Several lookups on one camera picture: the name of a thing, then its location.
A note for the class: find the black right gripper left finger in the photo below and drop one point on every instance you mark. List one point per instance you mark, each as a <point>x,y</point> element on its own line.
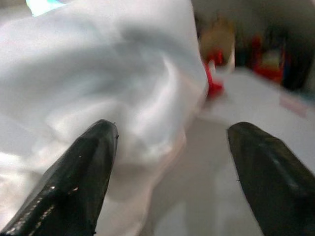
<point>69,186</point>

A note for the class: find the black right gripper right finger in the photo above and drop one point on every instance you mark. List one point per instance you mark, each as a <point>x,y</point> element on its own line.
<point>278,191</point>

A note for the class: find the white garment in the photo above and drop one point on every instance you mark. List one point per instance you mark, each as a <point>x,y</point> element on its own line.
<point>98,73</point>

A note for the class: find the red clothes hanger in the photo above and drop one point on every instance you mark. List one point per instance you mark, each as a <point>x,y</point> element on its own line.
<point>214,87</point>

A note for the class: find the light blue plastic table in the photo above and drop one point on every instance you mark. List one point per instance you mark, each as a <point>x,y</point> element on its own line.
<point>246,105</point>

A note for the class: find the brown paper bag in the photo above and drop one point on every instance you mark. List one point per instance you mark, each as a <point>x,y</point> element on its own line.
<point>216,37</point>

